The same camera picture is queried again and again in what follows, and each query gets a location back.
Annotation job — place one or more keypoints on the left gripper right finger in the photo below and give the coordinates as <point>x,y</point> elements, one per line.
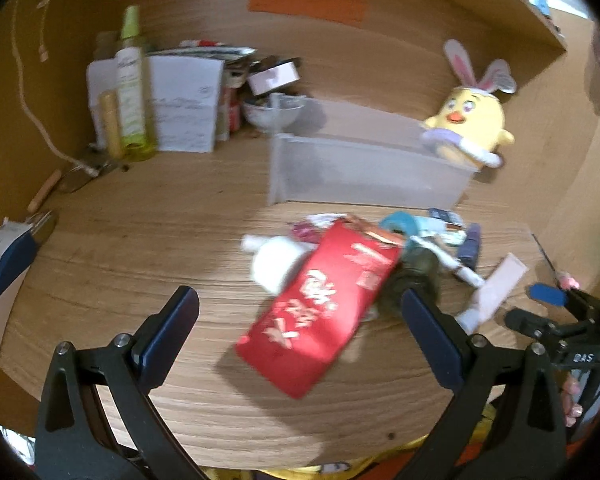
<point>440,338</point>

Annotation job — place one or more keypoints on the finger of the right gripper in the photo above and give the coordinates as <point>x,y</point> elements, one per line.
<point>560,297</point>
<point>536,327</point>

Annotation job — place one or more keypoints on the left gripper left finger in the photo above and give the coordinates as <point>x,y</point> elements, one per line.
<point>160,338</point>

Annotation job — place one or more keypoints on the white printed cream tube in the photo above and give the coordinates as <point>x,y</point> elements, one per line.
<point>491,295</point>

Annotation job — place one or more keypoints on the white pen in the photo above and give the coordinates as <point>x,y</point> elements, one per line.
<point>451,264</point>

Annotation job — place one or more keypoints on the green glass spray bottle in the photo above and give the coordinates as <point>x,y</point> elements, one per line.
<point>419,268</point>

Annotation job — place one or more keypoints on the dark purple cosmetic bottle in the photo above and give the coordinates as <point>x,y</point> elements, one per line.
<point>469,252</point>

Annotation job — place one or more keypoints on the light teal tube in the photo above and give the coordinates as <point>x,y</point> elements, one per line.
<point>449,233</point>

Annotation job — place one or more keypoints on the blue Max staples box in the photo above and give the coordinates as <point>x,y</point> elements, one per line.
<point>452,220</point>

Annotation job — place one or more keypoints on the teal tape roll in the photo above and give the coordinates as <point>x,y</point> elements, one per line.
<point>400,222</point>

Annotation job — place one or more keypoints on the red envelope packet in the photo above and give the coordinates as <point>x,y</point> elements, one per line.
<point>309,323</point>

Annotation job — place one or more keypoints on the white round bottle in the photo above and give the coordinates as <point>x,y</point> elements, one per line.
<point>275,260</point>

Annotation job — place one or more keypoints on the person's right hand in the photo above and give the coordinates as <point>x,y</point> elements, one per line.
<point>568,386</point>

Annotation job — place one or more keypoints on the blue white carton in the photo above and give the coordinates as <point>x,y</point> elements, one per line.
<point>17,252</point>

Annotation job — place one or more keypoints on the yellow chick plush toy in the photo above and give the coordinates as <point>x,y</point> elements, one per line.
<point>470,125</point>

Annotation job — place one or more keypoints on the clear plastic storage bin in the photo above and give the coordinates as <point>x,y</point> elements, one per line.
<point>343,153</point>

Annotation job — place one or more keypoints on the tall green spray bottle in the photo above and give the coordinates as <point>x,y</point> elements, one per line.
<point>131,87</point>

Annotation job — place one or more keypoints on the small white open box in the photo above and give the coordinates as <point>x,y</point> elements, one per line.
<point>274,78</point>

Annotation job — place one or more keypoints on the orange sticky note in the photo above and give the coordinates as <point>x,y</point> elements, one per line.
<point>346,12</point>

